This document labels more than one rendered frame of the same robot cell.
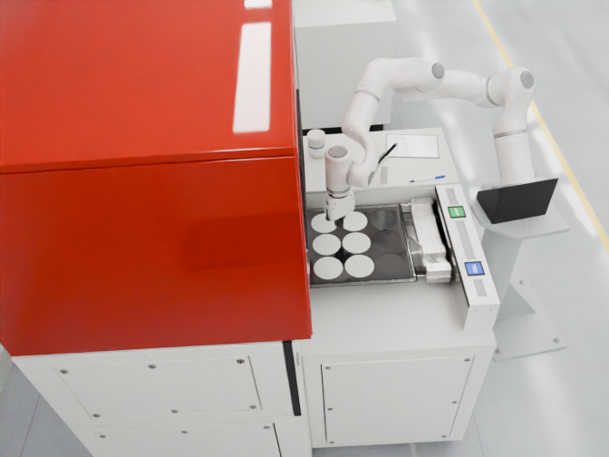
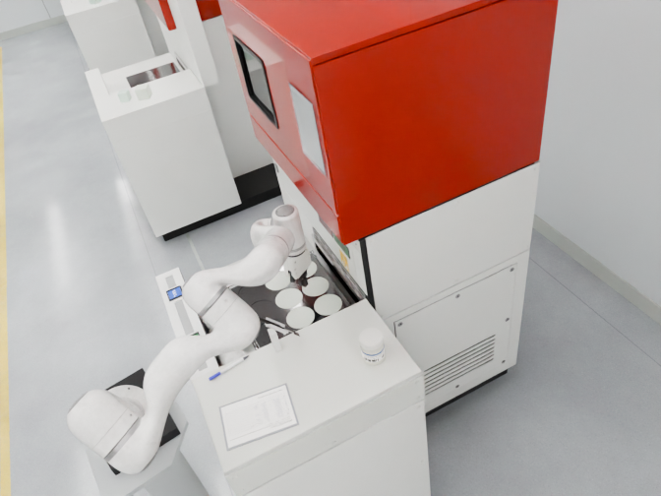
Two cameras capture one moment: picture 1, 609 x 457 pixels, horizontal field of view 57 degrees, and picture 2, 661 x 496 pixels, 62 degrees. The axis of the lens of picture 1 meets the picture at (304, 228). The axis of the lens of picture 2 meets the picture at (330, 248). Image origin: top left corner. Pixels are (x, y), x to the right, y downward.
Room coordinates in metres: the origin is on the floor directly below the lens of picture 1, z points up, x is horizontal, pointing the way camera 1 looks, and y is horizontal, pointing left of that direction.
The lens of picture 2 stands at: (2.73, -0.49, 2.34)
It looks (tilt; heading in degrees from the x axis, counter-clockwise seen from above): 41 degrees down; 160
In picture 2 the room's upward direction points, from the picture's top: 11 degrees counter-clockwise
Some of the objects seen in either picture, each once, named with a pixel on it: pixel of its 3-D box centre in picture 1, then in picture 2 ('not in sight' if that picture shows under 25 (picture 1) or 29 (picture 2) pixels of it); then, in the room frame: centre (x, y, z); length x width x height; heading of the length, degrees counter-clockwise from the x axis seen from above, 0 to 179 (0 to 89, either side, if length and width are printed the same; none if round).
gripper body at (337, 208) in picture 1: (338, 199); (296, 259); (1.36, -0.12, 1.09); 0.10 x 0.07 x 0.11; 120
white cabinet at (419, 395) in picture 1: (377, 303); (296, 403); (1.41, -0.29, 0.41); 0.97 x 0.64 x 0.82; 178
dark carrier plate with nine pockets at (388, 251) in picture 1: (356, 243); (288, 298); (1.33, -0.18, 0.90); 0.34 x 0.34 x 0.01; 88
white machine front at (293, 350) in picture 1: (292, 266); (317, 221); (1.15, 0.05, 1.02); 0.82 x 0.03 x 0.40; 178
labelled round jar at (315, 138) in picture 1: (316, 143); (372, 346); (1.77, -0.08, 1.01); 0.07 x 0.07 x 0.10
